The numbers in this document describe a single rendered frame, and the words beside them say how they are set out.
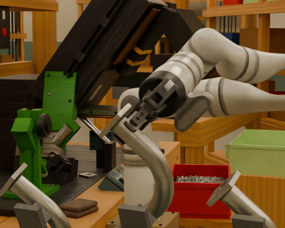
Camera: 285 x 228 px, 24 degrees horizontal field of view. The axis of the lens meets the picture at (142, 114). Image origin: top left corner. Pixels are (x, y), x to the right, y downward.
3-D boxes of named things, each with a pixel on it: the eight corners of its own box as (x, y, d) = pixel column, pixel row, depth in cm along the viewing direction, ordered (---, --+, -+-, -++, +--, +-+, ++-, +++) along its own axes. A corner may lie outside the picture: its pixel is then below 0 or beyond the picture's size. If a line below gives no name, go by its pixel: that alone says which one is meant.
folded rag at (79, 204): (76, 219, 180) (76, 208, 180) (54, 214, 185) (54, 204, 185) (99, 211, 189) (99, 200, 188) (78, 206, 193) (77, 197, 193)
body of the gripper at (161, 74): (138, 89, 116) (113, 112, 108) (164, 58, 110) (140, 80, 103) (169, 118, 116) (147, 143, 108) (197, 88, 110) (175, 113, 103)
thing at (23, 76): (65, 157, 271) (64, 74, 267) (37, 172, 242) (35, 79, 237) (23, 155, 275) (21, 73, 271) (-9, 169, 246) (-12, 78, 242)
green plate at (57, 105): (79, 133, 235) (83, 75, 238) (71, 130, 227) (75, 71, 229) (48, 132, 237) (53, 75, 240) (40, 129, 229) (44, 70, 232)
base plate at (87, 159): (142, 152, 294) (142, 147, 293) (55, 219, 187) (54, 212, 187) (53, 148, 303) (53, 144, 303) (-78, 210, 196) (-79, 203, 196)
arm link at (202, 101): (213, 104, 110) (225, 88, 114) (163, 58, 110) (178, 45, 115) (182, 135, 115) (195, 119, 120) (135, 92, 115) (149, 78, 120)
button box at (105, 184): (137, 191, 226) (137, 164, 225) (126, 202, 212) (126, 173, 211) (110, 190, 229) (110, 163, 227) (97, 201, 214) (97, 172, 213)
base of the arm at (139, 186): (163, 214, 170) (161, 148, 168) (159, 223, 161) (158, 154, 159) (127, 214, 171) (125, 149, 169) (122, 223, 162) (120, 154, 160)
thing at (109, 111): (140, 114, 251) (140, 106, 251) (130, 119, 236) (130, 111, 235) (44, 111, 260) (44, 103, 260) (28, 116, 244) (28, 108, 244)
